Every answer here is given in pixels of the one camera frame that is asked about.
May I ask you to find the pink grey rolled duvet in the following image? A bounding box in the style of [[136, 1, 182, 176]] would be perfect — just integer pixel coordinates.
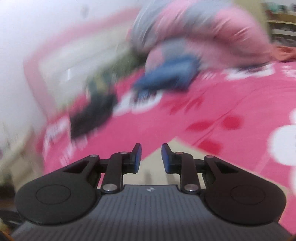
[[129, 1, 271, 71]]

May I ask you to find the beige fabric garment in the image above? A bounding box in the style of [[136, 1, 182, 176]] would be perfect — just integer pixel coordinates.
[[97, 136, 290, 193]]

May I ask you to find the pink white headboard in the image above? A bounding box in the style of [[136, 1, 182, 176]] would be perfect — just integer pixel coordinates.
[[23, 8, 139, 118]]

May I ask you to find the olive patterned pillow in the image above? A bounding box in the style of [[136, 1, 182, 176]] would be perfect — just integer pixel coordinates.
[[85, 49, 147, 98]]

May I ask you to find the cluttered white shelf desk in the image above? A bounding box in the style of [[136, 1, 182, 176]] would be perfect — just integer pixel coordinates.
[[262, 1, 295, 47]]

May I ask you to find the blue folded garment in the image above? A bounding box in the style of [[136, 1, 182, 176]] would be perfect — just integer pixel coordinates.
[[133, 55, 201, 91]]

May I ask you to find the pink floral bed sheet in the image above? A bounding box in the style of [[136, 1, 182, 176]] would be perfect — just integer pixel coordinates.
[[37, 62, 295, 232]]

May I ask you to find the black crumpled garment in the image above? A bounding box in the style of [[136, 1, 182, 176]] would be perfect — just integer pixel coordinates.
[[70, 93, 117, 139]]

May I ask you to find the salmon cloth on bed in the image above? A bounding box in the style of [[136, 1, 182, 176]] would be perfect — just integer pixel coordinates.
[[273, 46, 296, 62]]

